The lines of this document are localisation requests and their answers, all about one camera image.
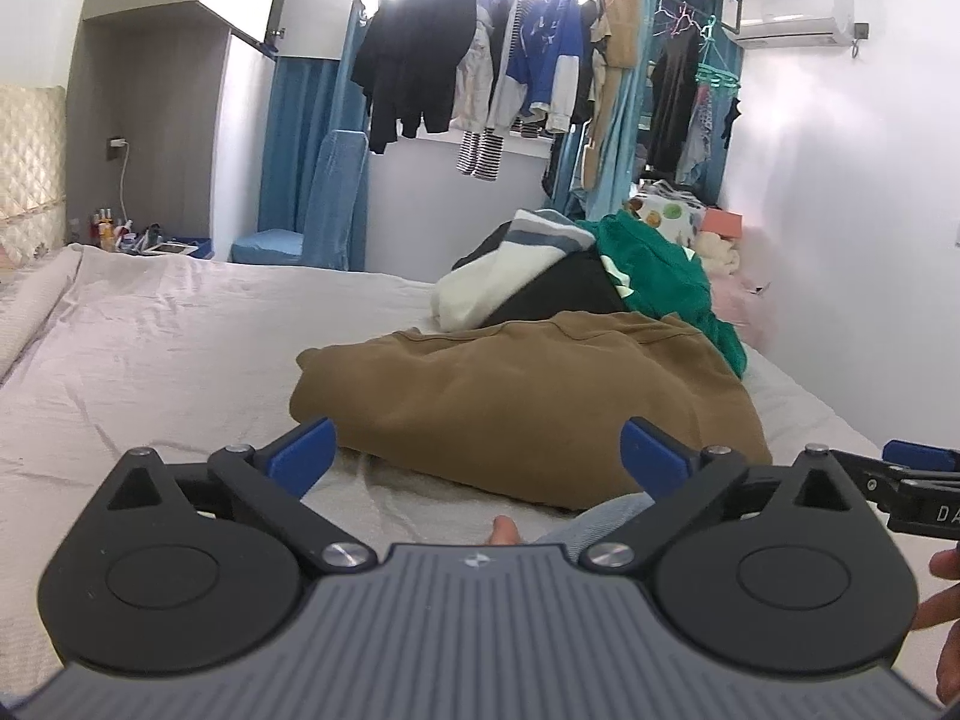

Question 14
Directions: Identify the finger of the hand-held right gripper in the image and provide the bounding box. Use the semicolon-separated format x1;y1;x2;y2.
829;439;960;500

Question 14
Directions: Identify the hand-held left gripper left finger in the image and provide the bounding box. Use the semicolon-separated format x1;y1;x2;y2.
103;415;377;572

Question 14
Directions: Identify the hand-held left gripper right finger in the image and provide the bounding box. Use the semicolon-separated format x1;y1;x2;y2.
579;417;862;571

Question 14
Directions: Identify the brown hoodie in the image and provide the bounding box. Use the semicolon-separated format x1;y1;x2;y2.
289;311;773;512

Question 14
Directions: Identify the row of hanging clothes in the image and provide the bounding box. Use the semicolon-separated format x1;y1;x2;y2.
544;0;743;222

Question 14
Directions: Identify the person's right hand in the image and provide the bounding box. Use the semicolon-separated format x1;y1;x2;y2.
910;549;960;700

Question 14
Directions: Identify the pink blanket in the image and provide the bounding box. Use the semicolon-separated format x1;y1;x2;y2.
709;225;773;346

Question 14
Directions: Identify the green garment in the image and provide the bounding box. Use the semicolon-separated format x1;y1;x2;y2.
577;210;747;380

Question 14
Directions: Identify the cream plush toy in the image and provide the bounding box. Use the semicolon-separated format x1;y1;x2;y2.
694;231;743;278

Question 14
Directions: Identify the white garment with blue stripes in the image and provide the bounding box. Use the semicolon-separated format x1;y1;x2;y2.
431;208;597;332

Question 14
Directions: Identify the fruit printed cloth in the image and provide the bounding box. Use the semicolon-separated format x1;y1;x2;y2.
626;181;710;248

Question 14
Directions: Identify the pink box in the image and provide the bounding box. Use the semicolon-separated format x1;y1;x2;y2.
701;206;743;239

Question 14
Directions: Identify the blue covered chair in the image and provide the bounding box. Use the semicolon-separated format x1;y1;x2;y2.
231;129;370;271

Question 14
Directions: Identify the group of small bottles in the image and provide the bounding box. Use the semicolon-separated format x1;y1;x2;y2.
88;206;136;252

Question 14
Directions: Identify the blue curtain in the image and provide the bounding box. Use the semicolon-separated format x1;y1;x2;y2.
259;56;372;271

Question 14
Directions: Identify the striped hanging garment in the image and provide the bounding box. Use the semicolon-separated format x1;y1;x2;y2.
457;127;505;182

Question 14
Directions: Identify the black hanging dress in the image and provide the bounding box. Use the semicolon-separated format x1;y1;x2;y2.
645;30;706;181

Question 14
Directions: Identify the green clip hanger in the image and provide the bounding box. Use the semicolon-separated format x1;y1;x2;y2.
694;15;743;91

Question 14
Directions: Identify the cream quilted headboard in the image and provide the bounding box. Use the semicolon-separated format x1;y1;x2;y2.
0;84;68;271

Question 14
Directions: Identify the blue and white hanging jacket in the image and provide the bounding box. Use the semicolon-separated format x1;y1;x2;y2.
487;0;582;134

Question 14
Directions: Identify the tan hanging garment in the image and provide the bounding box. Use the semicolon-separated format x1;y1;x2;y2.
581;0;642;192

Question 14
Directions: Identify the white air conditioner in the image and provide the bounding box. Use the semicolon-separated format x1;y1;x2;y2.
733;0;856;52

